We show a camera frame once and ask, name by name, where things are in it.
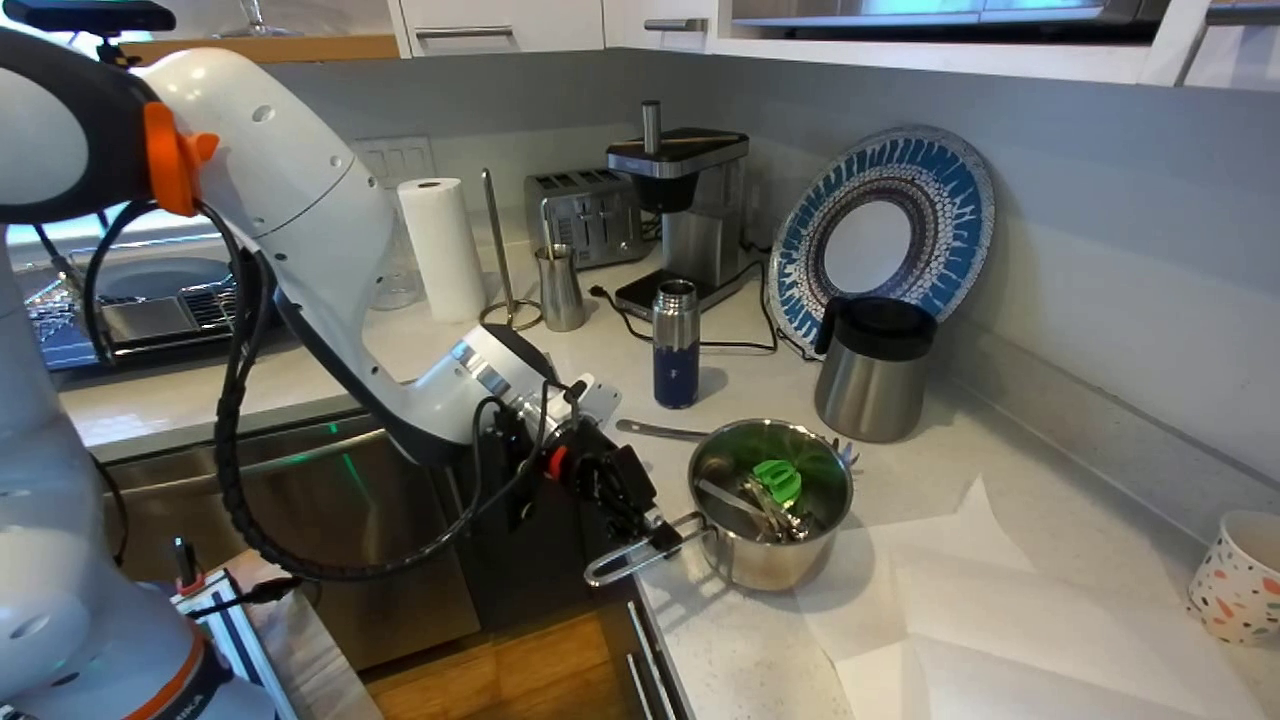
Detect black lower kitchen cabinets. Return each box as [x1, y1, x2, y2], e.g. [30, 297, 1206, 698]
[462, 442, 693, 720]

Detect white upper cabinets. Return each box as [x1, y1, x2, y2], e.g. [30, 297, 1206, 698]
[388, 0, 1280, 93]

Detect silver toaster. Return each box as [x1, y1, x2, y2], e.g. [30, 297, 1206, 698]
[524, 169, 654, 268]

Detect black coffee maker cord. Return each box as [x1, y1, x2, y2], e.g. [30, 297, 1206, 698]
[588, 260, 805, 361]

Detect white parchment paper sheet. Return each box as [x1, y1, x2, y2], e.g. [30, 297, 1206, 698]
[795, 487, 1268, 720]

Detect steel pasta spoon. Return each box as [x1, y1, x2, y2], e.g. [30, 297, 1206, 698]
[614, 419, 712, 446]

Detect steel canister black lid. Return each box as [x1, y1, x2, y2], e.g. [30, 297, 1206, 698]
[813, 297, 938, 446]

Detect stainless steel pot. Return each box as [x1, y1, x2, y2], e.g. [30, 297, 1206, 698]
[579, 416, 861, 601]

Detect small steel milk pitcher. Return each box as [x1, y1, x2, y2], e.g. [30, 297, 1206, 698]
[535, 245, 588, 333]

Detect silver drip coffee maker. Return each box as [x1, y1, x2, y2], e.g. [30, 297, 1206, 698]
[608, 102, 752, 317]

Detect white paper towel roll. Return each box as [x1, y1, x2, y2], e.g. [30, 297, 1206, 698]
[395, 176, 486, 321]

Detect stainless steel dishwasher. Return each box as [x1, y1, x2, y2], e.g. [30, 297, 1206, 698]
[105, 416, 480, 670]

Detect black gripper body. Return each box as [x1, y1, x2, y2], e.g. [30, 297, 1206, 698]
[540, 419, 657, 553]

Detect blue patterned decorative plate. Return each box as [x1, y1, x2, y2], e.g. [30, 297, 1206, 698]
[766, 126, 998, 355]

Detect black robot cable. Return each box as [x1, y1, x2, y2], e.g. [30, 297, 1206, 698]
[77, 196, 594, 587]

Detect polka dot paper cup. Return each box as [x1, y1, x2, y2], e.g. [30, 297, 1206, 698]
[1188, 511, 1280, 644]

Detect blue steel travel mug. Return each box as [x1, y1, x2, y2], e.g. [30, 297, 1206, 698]
[654, 282, 700, 407]

